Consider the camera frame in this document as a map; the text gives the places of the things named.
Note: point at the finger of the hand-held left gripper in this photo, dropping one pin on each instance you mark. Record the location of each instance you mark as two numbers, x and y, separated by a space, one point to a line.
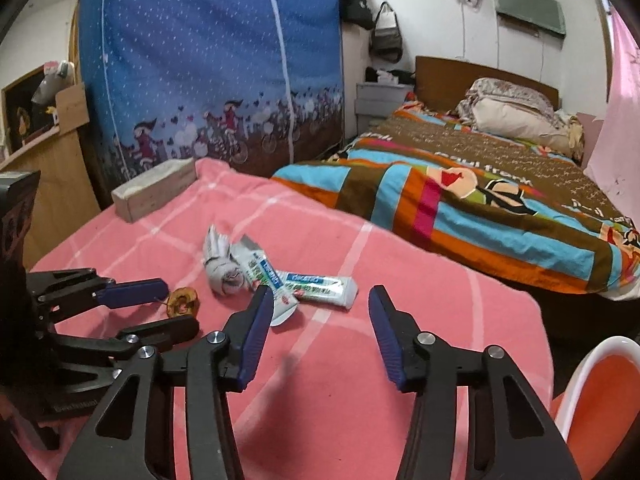
170 329
132 292

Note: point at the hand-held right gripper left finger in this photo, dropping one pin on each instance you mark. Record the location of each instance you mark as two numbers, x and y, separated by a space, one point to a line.
255 340

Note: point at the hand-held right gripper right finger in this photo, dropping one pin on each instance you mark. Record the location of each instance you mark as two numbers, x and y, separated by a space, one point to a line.
387 340

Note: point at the dried apple slice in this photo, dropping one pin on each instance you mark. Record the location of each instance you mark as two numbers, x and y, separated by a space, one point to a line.
176 305

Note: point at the white green toothpaste tube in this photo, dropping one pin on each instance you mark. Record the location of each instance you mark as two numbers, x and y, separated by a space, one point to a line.
260 265

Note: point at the orange bin with white rim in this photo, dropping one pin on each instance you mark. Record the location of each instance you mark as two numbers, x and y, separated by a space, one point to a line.
605 400

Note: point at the pink checked blanket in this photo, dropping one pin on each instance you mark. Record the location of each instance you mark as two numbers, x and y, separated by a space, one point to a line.
350 400

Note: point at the rolled-up grey tube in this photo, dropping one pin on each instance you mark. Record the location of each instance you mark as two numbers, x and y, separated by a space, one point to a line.
225 275

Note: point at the white blue toothpaste tube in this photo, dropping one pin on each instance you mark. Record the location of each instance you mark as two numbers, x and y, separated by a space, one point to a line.
325 290

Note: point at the wooden cabinet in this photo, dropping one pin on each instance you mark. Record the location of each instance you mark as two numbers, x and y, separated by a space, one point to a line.
55 185

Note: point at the colourful striped quilt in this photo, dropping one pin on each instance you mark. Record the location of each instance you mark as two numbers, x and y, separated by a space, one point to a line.
475 200

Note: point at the cardboard piece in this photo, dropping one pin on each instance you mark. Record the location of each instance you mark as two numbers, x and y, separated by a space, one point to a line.
72 110

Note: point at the dark framed picture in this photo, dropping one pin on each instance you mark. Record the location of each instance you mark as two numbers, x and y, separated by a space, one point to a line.
20 120

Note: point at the grey plastic bag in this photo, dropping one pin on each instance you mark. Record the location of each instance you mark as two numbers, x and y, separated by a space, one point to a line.
50 82

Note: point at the grey nightstand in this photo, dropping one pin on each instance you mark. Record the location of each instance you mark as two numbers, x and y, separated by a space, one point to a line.
380 102

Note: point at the blue printed fabric wardrobe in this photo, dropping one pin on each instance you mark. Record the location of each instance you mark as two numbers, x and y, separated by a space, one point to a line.
200 50

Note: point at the folded floral bedding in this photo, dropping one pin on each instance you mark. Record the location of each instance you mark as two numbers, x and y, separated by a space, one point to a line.
515 115

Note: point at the wooden bed headboard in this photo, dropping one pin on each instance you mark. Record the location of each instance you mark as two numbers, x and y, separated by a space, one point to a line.
445 77

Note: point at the grey white tote bag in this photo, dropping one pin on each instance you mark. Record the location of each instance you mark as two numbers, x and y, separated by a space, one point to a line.
386 37

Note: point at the pink curtain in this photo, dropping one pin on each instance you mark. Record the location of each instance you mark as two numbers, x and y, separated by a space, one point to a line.
620 125

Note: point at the black hanging bag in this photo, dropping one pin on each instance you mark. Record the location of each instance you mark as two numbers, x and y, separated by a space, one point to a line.
356 7

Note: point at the green wall board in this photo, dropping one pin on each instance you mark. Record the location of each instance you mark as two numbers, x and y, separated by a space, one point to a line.
530 7

